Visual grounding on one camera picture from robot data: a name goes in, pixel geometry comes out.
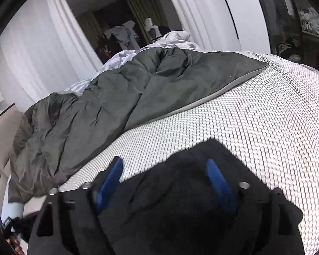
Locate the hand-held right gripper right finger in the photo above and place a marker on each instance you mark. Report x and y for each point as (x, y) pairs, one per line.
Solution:
(220, 186)

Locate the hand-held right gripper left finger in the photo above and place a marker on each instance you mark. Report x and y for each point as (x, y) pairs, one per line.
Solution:
(107, 180)

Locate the black pants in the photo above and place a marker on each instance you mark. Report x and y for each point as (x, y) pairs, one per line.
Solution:
(175, 204)

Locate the person's left hand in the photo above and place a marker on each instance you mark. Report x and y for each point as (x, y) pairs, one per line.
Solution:
(17, 247)

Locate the light blue pillow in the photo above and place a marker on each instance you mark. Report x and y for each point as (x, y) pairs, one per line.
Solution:
(13, 209)

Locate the dark grey duvet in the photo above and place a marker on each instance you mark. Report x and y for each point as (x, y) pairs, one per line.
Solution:
(95, 111)

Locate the beige padded headboard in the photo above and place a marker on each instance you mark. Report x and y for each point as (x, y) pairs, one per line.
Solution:
(0, 151)

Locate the honeycomb patterned bed mattress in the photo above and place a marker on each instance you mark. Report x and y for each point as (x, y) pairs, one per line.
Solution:
(255, 111)

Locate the white striped sheet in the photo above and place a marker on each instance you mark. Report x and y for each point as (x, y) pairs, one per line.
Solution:
(117, 61)

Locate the wide white curtain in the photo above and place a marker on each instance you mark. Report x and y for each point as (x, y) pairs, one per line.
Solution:
(29, 58)

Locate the pile of grey clothes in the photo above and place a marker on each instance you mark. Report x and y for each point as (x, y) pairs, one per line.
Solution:
(122, 35)

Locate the white pillow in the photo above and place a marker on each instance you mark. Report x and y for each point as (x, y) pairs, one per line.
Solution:
(175, 38)

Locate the white chair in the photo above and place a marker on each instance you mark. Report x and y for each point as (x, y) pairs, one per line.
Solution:
(152, 29)

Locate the olive curtain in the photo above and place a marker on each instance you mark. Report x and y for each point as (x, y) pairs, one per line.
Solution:
(141, 8)

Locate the narrow white curtain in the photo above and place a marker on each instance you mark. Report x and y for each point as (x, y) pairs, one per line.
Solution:
(186, 13)

